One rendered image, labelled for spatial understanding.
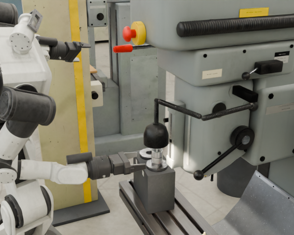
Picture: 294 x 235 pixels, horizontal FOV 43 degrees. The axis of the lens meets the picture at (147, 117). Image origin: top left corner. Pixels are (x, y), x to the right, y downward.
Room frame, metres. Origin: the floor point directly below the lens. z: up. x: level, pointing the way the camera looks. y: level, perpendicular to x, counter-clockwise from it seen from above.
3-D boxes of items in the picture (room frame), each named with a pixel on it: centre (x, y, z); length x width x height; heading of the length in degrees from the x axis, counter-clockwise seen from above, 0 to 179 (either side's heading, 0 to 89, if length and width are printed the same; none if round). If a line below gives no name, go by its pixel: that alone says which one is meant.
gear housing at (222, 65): (1.08, -0.23, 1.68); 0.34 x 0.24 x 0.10; 114
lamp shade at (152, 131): (0.96, -0.03, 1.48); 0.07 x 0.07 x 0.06
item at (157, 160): (1.34, -0.04, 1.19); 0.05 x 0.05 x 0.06
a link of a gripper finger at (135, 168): (1.25, 0.03, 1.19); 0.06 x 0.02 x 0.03; 110
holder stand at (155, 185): (1.39, -0.03, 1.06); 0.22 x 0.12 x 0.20; 17
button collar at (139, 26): (0.97, 0.02, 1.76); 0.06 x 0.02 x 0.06; 24
